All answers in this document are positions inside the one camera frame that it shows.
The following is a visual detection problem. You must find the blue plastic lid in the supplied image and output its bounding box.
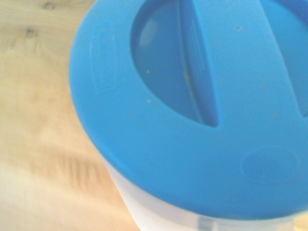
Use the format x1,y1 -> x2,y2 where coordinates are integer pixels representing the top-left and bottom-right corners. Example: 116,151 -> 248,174
68,0 -> 308,231

